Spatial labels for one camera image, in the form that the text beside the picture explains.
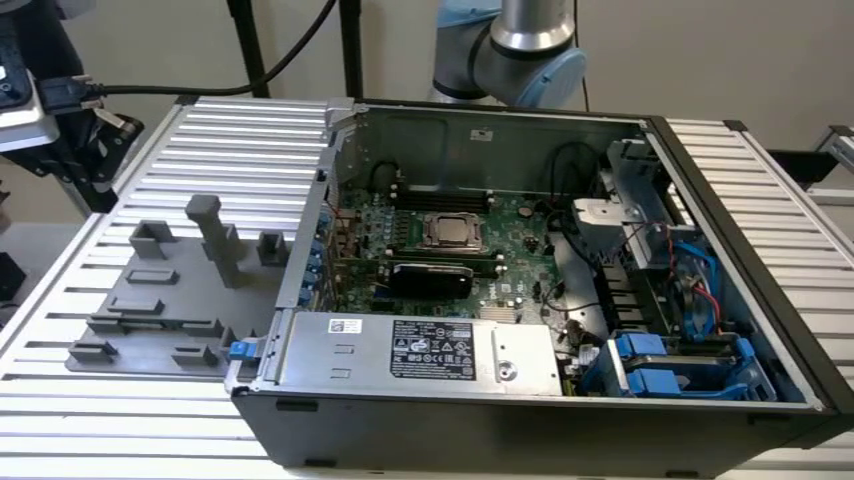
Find CPU socket with CPU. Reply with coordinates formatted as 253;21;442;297
413;211;486;251

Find green motherboard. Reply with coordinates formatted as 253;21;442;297
321;188;576;331

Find blue disk bracket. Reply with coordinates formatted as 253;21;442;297
668;238;727;343

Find green installed RAM stick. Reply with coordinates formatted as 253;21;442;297
384;248;502;267

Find silver metal disk bay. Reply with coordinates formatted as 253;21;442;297
569;138;703;269

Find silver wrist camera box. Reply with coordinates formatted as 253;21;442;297
0;63;62;152

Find black bracket on frame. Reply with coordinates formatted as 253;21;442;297
764;148;836;189

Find grey plastic parts rack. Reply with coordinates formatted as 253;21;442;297
62;194;296;384

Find black looped power wire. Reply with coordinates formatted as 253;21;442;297
546;141;605;236

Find short black looped wire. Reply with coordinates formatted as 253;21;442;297
370;159;402;194

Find thick black camera cable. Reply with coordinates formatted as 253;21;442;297
35;0;338;112

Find small black box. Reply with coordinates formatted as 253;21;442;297
0;252;27;302

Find silver power supply unit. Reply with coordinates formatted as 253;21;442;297
264;310;560;397

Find black empty RAM slots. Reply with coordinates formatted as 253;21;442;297
390;188;493;212

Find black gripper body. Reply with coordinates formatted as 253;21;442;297
0;0;87;119

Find blue plastic drive caddy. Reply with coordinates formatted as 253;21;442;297
577;328;780;402

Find red data wire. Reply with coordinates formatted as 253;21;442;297
691;277;727;334

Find black stand pole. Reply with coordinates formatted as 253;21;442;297
338;0;366;99
228;0;272;99

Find black open PC case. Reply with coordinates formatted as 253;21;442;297
228;96;840;470

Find aluminium frame profile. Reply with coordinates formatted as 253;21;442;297
804;124;854;207

